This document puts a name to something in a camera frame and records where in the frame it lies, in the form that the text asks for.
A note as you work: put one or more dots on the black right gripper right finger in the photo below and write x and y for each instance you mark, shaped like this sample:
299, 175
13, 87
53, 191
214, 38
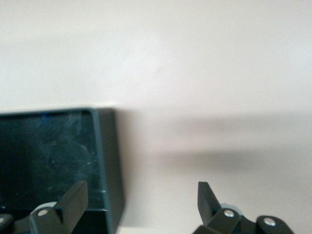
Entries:
207, 204

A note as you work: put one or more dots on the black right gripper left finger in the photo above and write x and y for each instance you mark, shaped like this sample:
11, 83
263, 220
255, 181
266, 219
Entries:
70, 207

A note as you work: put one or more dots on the black plastic box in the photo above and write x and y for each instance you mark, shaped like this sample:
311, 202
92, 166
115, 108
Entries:
48, 151

